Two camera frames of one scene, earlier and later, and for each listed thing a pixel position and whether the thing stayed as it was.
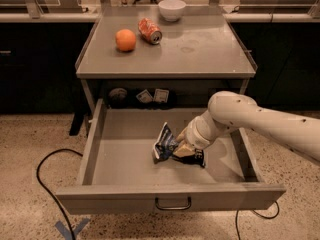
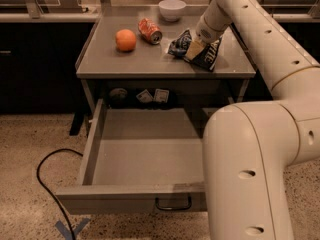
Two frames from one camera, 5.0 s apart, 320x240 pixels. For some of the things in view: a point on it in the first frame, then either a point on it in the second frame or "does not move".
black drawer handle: x=174 y=208 does not move
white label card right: x=161 y=96 does not move
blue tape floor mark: x=65 y=230 does not move
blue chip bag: x=164 y=148 to x=206 y=57
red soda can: x=150 y=31 does not move
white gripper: x=192 y=134 to x=208 y=33
